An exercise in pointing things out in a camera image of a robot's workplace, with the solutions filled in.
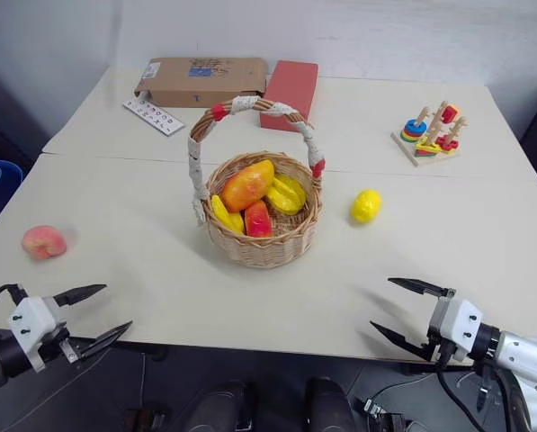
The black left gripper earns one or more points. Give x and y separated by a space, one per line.
65 344

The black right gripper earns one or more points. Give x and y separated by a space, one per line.
440 321

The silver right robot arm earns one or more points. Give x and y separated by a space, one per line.
522 353

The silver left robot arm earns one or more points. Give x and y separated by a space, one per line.
6 356

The red orange toy fruit slice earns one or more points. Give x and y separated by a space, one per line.
258 220

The pink toy peach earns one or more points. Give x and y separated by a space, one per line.
43 243

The black silver connector clip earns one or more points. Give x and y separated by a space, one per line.
378 409

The yellow toy lemon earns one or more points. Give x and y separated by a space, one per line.
366 206

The dark rounded shape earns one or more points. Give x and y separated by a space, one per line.
331 405
218 407

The yellow toy banana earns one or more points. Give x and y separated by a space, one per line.
226 215

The yellow toy starfruit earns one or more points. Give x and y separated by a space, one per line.
287 194

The wooden peg stacking toy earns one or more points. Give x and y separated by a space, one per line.
430 139

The orange yellow toy mango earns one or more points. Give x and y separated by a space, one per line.
246 184

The white printed card strip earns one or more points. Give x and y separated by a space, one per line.
153 116

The red rectangular box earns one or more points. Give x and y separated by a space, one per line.
290 92

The flat brown cardboard box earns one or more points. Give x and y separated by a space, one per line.
200 81

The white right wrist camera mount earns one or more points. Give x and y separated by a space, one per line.
461 324

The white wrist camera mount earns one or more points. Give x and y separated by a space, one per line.
33 315
461 324

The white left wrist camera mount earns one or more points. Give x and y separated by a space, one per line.
33 315

